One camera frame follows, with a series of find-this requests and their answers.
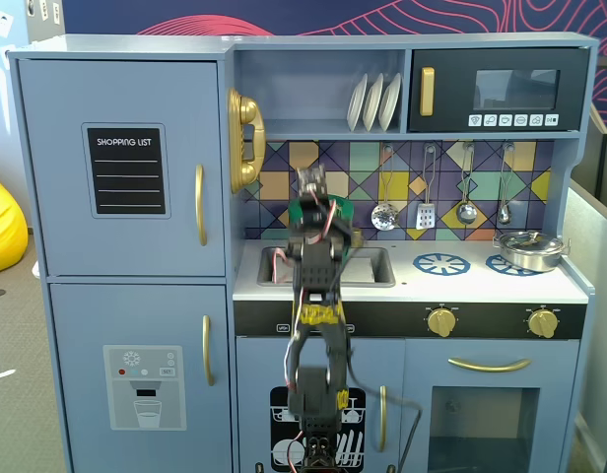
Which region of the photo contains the grey locker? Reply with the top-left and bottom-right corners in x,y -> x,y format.
25,0 -> 66,44

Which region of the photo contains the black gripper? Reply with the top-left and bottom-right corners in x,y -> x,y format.
288,164 -> 354,247

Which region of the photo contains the steel pot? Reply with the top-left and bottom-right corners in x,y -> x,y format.
492,230 -> 572,273

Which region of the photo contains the blue dishwasher door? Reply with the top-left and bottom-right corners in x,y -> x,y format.
236,337 -> 407,473

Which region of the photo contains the black cable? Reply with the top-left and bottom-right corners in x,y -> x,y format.
346,344 -> 424,473

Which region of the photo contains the black microwave door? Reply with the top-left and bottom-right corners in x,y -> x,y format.
406,47 -> 591,133

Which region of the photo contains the white plate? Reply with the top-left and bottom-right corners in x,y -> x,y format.
346,73 -> 370,132
377,72 -> 402,132
362,73 -> 385,132

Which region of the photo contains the gold toy phone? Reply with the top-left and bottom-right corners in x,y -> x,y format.
227,87 -> 268,195

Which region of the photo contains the blue toy kitchen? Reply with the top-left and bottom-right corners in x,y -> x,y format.
7,32 -> 600,473

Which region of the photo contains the gold microwave handle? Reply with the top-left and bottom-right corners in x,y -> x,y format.
420,66 -> 436,117

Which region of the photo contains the grey toy sink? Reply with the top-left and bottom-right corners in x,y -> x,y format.
256,245 -> 397,289

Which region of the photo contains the steel ladle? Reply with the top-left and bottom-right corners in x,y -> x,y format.
455,142 -> 479,226

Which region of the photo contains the steel spoon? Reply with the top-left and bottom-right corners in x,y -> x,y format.
497,142 -> 515,226

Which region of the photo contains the yellow beanbag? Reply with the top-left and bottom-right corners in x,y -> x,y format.
0,169 -> 30,276

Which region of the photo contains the steel slotted spatula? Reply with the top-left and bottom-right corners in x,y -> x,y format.
415,144 -> 438,231

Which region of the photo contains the gold fridge handle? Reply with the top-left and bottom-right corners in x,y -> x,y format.
194,164 -> 208,246
201,314 -> 215,386

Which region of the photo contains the steel skimmer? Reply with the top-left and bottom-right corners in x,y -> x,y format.
371,144 -> 401,232

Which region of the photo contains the fridge door with shopping list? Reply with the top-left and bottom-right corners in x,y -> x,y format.
17,58 -> 227,277

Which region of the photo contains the fridge door with water dispenser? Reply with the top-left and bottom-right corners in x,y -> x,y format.
47,283 -> 234,473

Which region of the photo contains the blue oven door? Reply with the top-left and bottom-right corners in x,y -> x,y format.
404,339 -> 580,473

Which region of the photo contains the red white cable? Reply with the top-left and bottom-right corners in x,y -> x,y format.
271,245 -> 304,286
282,295 -> 305,393

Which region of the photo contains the gold dishwasher handle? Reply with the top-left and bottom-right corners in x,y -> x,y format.
378,384 -> 387,453

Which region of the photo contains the gold stove knob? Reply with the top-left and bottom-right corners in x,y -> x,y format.
426,305 -> 457,339
527,307 -> 561,339

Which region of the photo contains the gold oven handle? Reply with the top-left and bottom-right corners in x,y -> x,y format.
447,358 -> 532,373

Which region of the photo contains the grey water dispenser sticker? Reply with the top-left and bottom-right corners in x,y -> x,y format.
102,344 -> 187,432

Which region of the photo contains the black shopping list sticker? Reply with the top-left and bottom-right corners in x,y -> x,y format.
86,127 -> 167,216

